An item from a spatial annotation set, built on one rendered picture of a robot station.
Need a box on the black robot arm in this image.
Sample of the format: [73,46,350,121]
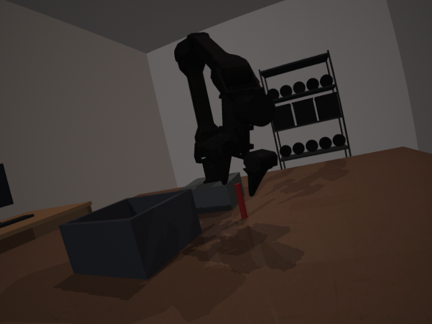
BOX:
[174,32,276,184]

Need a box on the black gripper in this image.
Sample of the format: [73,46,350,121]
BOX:
[214,121,277,197]

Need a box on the red peg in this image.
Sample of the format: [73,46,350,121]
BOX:
[234,183,248,219]

